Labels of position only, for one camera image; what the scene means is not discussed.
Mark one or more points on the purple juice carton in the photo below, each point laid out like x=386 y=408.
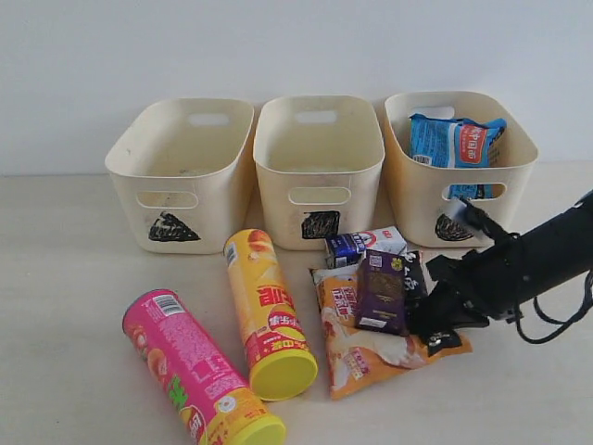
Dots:
x=381 y=294

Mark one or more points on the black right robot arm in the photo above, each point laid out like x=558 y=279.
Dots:
x=492 y=284

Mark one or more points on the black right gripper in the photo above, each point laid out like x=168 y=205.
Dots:
x=454 y=302

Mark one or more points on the yellow chips can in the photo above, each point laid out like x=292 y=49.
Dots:
x=279 y=360

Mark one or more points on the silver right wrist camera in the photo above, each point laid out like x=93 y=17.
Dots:
x=471 y=218

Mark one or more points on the blue snack bag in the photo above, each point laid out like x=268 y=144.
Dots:
x=454 y=143

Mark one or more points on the cream bin circle mark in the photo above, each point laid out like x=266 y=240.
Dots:
x=438 y=207

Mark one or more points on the pink chips can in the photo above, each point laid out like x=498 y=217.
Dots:
x=213 y=401

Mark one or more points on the orange black noodle bag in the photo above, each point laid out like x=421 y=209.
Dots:
x=358 y=358

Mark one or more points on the blue white milk carton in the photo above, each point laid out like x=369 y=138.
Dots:
x=346 y=249

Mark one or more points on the cream bin triangle mark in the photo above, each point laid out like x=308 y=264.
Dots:
x=184 y=173

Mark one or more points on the cream bin square mark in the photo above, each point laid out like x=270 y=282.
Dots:
x=318 y=160

